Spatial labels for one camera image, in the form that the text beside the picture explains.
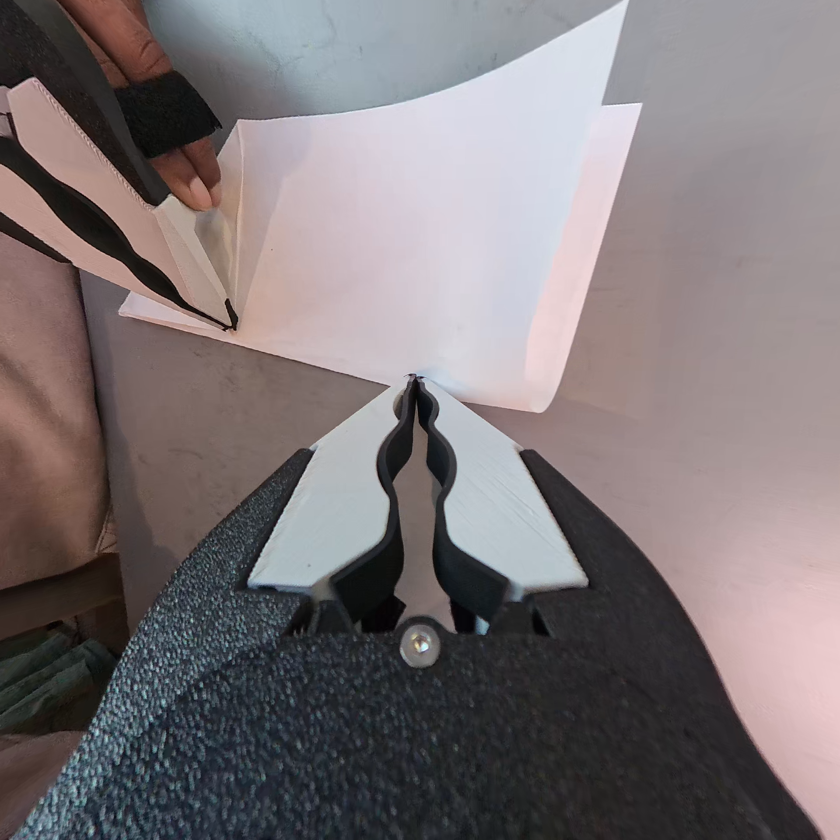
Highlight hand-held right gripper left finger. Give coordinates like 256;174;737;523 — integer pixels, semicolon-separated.
248;374;419;634

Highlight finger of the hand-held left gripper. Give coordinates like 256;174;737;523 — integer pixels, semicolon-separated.
7;77;240;332
0;157;227;331

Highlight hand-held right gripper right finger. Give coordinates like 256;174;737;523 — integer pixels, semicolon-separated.
416;377;589;636

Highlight white paper sheet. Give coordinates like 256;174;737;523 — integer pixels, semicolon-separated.
118;0;644;414

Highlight grey desk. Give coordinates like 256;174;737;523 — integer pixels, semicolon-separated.
79;0;840;834

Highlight person's left hand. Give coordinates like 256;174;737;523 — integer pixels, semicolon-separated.
66;0;222;212

